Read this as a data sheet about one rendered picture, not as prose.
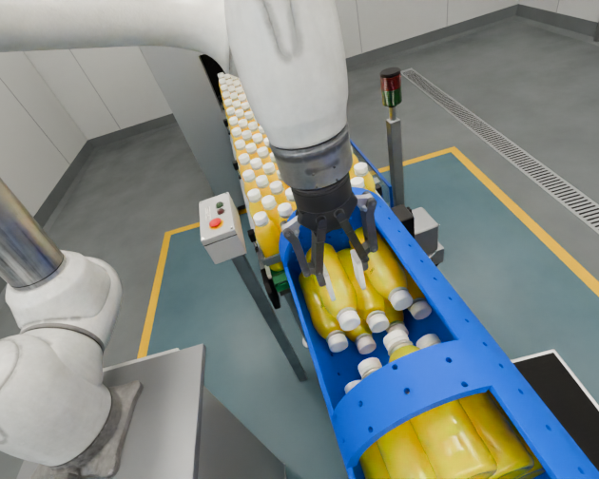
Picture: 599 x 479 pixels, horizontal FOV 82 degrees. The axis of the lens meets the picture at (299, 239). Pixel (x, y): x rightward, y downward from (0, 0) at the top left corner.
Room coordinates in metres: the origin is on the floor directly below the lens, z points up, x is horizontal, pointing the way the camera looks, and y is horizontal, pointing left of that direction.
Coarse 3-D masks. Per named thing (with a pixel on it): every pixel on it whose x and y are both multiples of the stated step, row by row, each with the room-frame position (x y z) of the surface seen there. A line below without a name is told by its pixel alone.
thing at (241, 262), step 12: (240, 264) 0.84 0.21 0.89; (252, 276) 0.84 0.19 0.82; (252, 288) 0.84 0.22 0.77; (264, 300) 0.84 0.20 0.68; (264, 312) 0.84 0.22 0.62; (276, 324) 0.84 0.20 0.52; (276, 336) 0.84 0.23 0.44; (288, 348) 0.84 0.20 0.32; (288, 360) 0.84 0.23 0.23; (300, 372) 0.84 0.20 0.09
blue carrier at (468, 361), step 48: (336, 240) 0.60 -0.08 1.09; (432, 288) 0.30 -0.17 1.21; (384, 336) 0.39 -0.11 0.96; (480, 336) 0.22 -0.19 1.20; (336, 384) 0.30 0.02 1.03; (384, 384) 0.19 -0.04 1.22; (432, 384) 0.16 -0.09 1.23; (480, 384) 0.15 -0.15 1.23; (528, 384) 0.15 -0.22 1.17; (336, 432) 0.18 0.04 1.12; (384, 432) 0.14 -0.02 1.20; (528, 432) 0.09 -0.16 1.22
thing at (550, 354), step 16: (544, 352) 0.55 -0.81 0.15; (528, 368) 0.51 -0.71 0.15; (544, 368) 0.49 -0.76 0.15; (560, 368) 0.47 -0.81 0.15; (544, 384) 0.43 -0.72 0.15; (560, 384) 0.42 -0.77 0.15; (576, 384) 0.40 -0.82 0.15; (544, 400) 0.38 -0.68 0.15; (560, 400) 0.37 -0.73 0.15; (576, 400) 0.35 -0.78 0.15; (592, 400) 0.34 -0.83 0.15; (560, 416) 0.32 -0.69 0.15; (576, 416) 0.30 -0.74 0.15; (592, 416) 0.29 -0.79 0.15; (576, 432) 0.26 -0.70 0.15; (592, 432) 0.25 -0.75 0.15; (592, 448) 0.21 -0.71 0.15
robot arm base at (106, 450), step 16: (128, 384) 0.44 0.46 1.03; (112, 400) 0.39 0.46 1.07; (128, 400) 0.40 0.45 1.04; (112, 416) 0.36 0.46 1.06; (128, 416) 0.37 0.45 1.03; (112, 432) 0.34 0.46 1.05; (96, 448) 0.31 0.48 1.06; (112, 448) 0.32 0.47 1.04; (64, 464) 0.30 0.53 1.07; (80, 464) 0.30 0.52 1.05; (96, 464) 0.29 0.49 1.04; (112, 464) 0.29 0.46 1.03
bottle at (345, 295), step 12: (324, 252) 0.52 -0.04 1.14; (336, 252) 0.54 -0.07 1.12; (336, 264) 0.48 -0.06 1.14; (312, 276) 0.50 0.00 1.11; (336, 276) 0.45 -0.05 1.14; (324, 288) 0.44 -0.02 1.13; (336, 288) 0.42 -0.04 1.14; (348, 288) 0.42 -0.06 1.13; (324, 300) 0.42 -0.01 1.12; (336, 300) 0.40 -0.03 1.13; (348, 300) 0.39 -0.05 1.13; (336, 312) 0.39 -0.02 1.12
